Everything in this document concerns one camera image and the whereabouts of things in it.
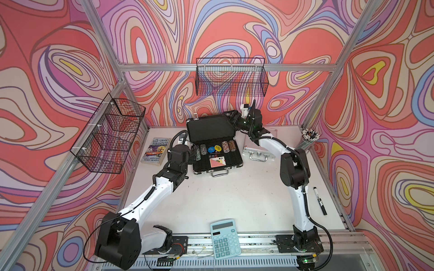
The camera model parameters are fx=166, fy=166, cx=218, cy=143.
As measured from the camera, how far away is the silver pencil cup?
0.93m

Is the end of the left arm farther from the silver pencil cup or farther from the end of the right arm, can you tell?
the silver pencil cup

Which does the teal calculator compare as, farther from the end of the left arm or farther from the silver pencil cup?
the silver pencil cup

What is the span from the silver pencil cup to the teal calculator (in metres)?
0.59

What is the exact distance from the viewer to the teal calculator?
0.72 metres

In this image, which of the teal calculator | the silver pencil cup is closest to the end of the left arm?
the teal calculator
